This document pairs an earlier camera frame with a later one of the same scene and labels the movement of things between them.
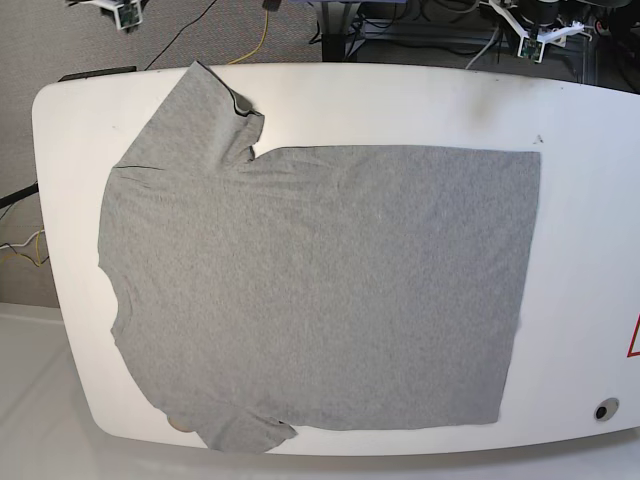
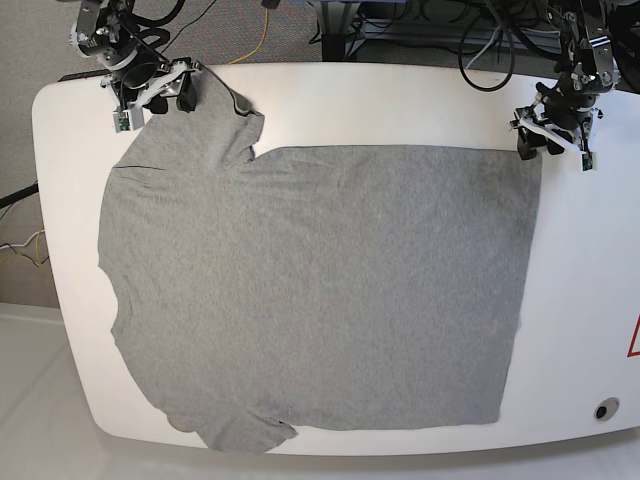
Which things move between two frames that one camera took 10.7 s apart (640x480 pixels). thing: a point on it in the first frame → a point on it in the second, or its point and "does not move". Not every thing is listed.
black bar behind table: [96, 73] does not move
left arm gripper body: [557, 37] → [565, 111]
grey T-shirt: [316, 288] does not move
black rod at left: [18, 195] does not move
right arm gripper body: [116, 7] → [150, 78]
